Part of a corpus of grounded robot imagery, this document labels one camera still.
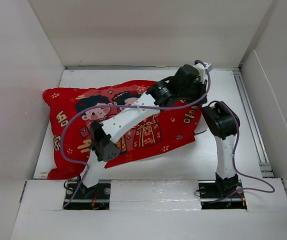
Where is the red patterned pillowcase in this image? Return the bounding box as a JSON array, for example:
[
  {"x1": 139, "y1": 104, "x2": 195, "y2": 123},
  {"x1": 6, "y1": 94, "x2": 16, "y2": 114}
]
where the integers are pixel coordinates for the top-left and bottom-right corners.
[{"x1": 42, "y1": 80, "x2": 201, "y2": 180}]

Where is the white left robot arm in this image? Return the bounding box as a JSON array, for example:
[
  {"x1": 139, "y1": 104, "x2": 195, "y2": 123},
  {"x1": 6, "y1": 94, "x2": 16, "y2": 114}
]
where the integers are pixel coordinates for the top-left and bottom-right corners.
[{"x1": 77, "y1": 60, "x2": 212, "y2": 199}]

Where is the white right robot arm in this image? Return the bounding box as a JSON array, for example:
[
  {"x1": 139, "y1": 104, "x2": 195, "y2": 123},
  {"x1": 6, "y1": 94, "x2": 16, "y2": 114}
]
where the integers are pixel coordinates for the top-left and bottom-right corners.
[{"x1": 199, "y1": 100, "x2": 240, "y2": 199}]

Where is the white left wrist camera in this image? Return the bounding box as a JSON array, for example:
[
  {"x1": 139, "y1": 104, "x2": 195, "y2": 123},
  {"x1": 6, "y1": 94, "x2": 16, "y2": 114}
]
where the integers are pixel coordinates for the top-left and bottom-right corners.
[{"x1": 194, "y1": 60, "x2": 213, "y2": 82}]

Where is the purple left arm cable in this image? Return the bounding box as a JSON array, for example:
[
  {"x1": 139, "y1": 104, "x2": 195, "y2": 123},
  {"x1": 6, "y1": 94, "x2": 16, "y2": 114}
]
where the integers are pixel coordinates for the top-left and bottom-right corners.
[{"x1": 59, "y1": 59, "x2": 213, "y2": 207}]

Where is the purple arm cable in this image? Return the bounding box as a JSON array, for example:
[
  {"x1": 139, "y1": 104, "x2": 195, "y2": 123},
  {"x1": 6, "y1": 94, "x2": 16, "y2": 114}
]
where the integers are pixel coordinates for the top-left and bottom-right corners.
[
  {"x1": 59, "y1": 59, "x2": 213, "y2": 207},
  {"x1": 203, "y1": 99, "x2": 276, "y2": 205}
]

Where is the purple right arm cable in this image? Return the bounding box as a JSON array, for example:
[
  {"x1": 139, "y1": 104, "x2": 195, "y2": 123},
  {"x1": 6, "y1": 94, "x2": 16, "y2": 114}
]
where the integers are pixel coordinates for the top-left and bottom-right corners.
[{"x1": 203, "y1": 99, "x2": 276, "y2": 205}]

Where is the aluminium right side rail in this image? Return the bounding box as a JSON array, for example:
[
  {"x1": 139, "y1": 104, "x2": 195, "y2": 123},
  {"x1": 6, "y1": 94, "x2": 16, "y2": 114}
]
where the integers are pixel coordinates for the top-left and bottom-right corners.
[{"x1": 232, "y1": 68, "x2": 275, "y2": 179}]

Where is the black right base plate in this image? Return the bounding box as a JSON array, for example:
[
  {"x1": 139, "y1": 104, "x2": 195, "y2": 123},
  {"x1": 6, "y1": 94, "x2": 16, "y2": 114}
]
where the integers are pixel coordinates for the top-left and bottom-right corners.
[{"x1": 194, "y1": 181, "x2": 247, "y2": 210}]

